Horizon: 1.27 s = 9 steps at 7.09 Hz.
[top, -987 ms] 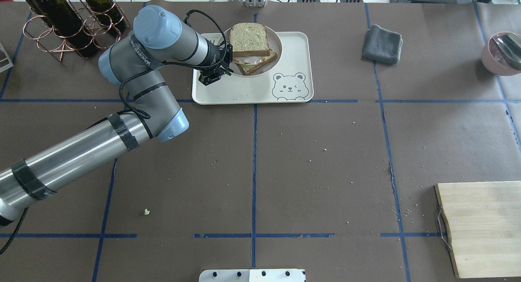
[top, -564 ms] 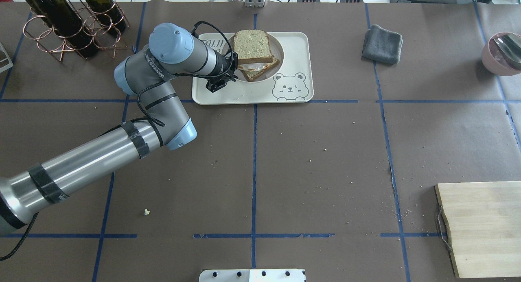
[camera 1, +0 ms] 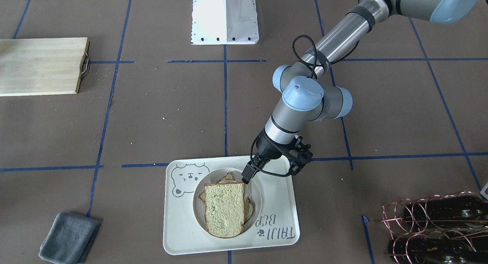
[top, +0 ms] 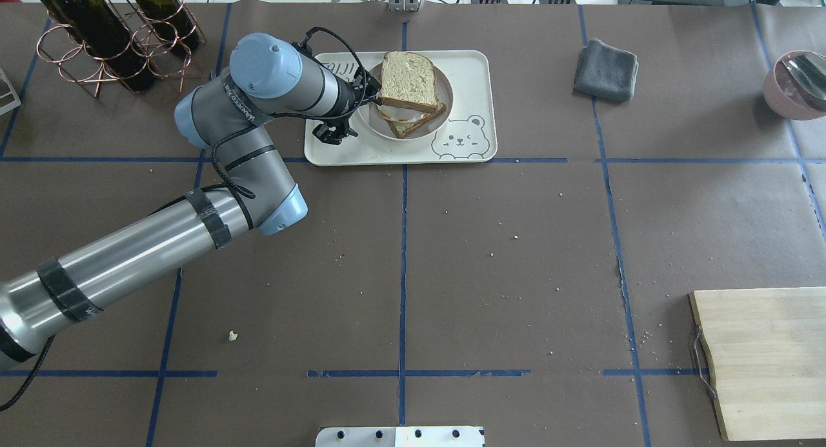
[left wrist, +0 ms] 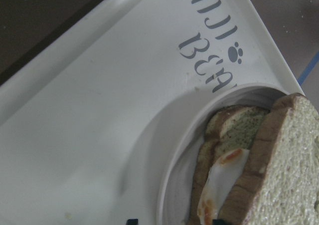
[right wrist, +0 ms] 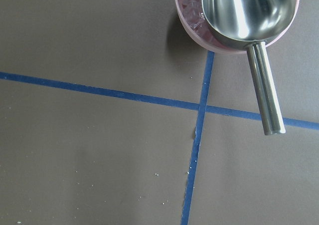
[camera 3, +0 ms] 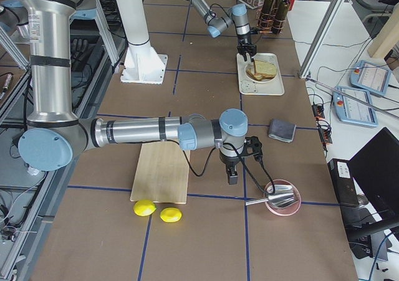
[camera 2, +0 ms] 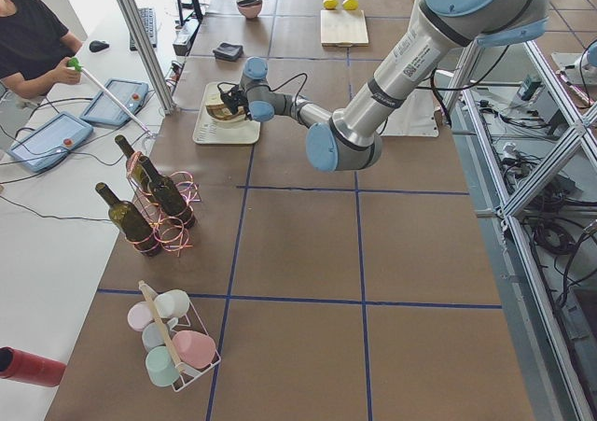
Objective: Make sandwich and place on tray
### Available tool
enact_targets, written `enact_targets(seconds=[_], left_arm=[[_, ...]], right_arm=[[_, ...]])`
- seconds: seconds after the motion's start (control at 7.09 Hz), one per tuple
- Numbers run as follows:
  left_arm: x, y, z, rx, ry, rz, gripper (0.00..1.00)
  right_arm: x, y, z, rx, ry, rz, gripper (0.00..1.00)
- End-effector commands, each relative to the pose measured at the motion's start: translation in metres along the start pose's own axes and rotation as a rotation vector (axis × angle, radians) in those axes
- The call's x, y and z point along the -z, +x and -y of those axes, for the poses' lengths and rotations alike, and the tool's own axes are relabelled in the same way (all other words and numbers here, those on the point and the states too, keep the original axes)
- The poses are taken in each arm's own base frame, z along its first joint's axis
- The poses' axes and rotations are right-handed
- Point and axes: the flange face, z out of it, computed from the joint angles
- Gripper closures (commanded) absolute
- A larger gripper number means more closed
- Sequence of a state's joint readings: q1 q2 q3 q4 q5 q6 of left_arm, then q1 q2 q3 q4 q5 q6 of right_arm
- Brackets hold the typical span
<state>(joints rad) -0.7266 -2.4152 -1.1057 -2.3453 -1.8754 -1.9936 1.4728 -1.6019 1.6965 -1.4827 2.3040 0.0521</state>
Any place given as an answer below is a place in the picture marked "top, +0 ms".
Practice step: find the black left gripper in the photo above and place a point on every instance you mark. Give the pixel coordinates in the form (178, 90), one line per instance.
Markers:
(349, 99)

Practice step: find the white round plate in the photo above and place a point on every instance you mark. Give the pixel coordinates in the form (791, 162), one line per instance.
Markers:
(370, 117)

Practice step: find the fried egg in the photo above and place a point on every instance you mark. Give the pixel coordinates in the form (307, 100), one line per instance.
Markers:
(401, 115)

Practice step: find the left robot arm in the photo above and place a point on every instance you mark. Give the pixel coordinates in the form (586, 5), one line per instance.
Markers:
(266, 79)

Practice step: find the cream bear tray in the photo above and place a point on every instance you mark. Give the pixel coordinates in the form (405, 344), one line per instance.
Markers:
(464, 133)

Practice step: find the dark wine bottle right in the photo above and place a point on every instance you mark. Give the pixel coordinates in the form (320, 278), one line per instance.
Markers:
(173, 24)

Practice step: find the dark wine bottle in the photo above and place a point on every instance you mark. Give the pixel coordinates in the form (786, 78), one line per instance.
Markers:
(106, 37)
(173, 24)

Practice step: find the grey folded cloth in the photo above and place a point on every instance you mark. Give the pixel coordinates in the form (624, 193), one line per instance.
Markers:
(606, 72)

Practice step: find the dark wine bottle left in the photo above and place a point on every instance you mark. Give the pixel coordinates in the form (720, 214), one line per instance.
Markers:
(106, 37)

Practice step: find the pink bowl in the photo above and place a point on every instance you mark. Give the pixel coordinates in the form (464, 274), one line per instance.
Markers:
(784, 95)

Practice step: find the metal scoop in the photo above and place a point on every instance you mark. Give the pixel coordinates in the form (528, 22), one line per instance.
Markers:
(808, 75)

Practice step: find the wooden cutting board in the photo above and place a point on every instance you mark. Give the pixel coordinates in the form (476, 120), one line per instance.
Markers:
(765, 349)

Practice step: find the copper wire bottle rack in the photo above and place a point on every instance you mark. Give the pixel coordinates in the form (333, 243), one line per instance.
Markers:
(59, 48)

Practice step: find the white wire rack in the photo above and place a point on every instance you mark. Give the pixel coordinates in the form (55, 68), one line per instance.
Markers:
(10, 99)

